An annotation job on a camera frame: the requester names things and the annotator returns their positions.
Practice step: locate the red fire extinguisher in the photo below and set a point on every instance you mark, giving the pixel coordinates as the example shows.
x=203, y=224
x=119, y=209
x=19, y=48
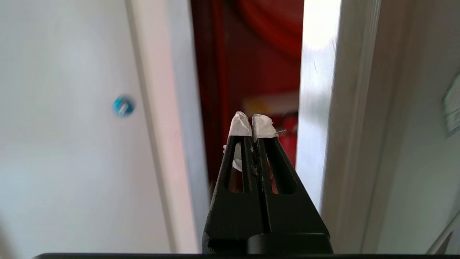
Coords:
x=289, y=140

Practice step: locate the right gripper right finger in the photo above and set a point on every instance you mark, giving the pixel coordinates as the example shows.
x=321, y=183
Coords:
x=294, y=212

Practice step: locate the white door frame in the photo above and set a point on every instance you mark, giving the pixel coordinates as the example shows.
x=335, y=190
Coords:
x=363, y=126

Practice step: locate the white cabinet door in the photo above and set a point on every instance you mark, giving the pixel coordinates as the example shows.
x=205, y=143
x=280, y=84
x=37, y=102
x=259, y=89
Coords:
x=90, y=126

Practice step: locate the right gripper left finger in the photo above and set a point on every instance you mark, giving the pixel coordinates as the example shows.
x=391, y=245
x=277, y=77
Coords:
x=233, y=212

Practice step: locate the blue round door lock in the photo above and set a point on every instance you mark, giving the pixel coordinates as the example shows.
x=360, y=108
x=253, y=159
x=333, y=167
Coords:
x=123, y=105

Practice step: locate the red fire hydrant cabinet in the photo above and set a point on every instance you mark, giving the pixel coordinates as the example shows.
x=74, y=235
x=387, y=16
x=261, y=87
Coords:
x=248, y=72

